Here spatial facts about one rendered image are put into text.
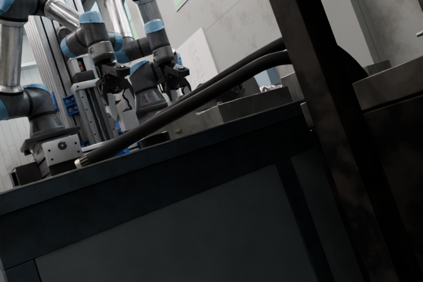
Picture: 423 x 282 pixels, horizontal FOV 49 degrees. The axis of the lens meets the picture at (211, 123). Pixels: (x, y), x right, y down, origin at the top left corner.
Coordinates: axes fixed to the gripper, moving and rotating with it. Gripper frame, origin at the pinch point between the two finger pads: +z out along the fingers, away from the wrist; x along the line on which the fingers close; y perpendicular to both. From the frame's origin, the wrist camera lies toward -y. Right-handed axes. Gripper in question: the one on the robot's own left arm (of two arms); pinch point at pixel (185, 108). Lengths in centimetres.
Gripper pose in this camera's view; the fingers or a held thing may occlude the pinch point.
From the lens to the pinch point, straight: 173.0
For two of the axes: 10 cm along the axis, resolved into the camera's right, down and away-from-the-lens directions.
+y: -5.1, 2.1, 8.4
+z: 3.3, 9.4, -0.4
